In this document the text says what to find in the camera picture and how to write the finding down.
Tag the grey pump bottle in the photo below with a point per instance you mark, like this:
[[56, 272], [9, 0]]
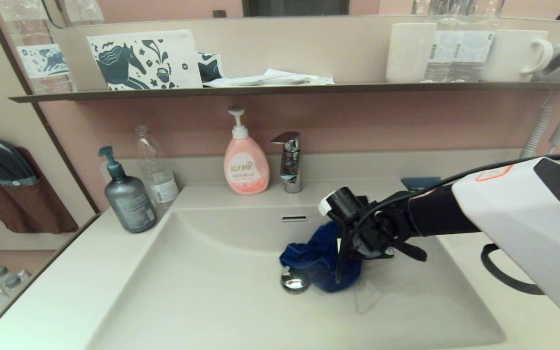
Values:
[[130, 205]]

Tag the grey metal wall shelf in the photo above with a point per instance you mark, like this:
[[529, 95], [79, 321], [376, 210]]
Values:
[[260, 90]]

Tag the pink hand soap pump bottle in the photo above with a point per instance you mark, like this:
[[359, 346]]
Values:
[[246, 169]]

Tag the white flat sachets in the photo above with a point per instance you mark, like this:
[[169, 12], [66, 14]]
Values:
[[270, 78]]

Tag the wall mirror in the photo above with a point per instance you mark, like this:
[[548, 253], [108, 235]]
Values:
[[163, 8]]

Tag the clear empty plastic bottle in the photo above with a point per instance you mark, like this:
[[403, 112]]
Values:
[[160, 186]]

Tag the white horse print pouch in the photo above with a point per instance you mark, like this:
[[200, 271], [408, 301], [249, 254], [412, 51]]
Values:
[[129, 62]]

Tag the chrome drain stopper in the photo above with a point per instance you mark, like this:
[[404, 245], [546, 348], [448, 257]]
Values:
[[291, 284]]

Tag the dark brown wall trim strip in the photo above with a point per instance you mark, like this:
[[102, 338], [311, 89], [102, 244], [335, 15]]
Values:
[[68, 160]]

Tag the blue soap dish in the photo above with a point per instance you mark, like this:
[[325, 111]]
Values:
[[418, 182]]

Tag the small blue patterned pouch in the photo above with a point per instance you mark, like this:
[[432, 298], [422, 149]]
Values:
[[209, 67]]

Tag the chrome faucet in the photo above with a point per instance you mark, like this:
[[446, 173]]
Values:
[[290, 164]]

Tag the brown slipper holder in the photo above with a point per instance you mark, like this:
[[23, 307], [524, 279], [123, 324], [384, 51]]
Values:
[[42, 209]]

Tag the dark grey slipper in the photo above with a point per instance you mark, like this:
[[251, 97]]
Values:
[[6, 163]]

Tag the blue microfibre cloth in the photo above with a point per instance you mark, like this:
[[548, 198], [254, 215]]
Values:
[[319, 262]]

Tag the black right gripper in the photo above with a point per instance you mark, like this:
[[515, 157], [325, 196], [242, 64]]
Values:
[[377, 236]]

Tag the white ceramic sink basin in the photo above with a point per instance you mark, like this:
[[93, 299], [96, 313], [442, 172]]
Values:
[[187, 296]]

